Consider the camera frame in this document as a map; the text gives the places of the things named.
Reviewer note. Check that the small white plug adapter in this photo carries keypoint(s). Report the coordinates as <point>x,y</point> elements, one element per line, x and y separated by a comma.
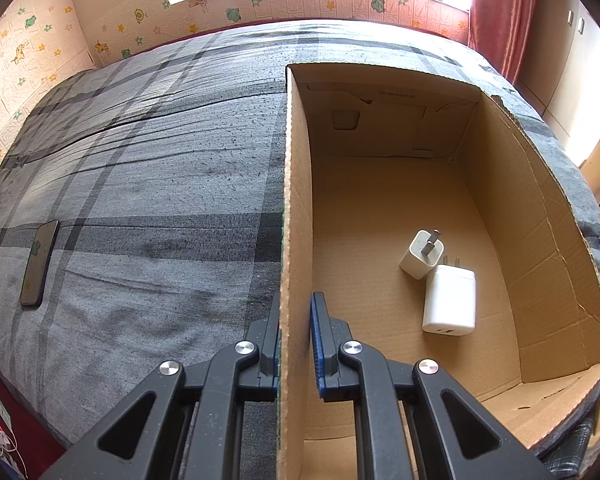
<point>423,254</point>

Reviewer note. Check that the grey plaid bed blanket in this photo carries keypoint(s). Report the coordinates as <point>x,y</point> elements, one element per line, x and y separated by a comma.
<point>165,172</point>

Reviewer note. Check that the large white charger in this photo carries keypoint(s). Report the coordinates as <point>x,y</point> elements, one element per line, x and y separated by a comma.
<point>450,301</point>

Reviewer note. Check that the black smartphone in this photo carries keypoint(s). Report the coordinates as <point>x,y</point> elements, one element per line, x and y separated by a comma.
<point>34,277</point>

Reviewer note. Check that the beige wardrobe cabinet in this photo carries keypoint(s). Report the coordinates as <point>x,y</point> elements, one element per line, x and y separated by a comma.
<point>560,77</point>

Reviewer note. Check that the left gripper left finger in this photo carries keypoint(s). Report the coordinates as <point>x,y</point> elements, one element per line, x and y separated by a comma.
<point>182,421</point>

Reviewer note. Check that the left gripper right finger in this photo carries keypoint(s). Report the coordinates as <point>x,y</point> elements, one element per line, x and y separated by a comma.
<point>411,420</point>

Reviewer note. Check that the brown cardboard box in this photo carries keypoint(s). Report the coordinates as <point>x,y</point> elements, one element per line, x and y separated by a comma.
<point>375,154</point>

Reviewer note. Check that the red curtain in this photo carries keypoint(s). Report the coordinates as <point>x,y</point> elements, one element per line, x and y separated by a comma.
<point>498,30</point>

